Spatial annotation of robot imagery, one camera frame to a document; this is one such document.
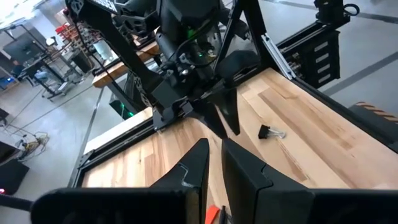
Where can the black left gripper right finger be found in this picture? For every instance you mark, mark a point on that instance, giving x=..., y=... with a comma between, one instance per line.
x=242, y=180

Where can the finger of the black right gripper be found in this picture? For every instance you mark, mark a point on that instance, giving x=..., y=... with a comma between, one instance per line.
x=213, y=118
x=231, y=109

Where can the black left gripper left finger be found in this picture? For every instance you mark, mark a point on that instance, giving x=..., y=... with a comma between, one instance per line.
x=192, y=168

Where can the black binder clip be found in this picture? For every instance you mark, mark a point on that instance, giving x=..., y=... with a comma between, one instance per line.
x=264, y=132

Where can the black pen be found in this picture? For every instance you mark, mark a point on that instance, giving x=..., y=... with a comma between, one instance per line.
x=222, y=216

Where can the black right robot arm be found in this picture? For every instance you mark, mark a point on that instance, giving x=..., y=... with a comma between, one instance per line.
x=183, y=18

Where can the wooden workbench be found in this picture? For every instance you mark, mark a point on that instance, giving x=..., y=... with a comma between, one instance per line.
x=118, y=70

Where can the black slotted box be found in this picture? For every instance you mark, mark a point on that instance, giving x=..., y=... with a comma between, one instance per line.
x=304, y=62

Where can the black hazard-striped mat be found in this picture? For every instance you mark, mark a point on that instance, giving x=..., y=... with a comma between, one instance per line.
x=373, y=119

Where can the white aluminium rail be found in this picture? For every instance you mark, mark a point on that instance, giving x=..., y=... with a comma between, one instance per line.
x=278, y=57

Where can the black aluminium table frame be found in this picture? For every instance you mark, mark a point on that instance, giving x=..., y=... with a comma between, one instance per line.
x=105, y=154

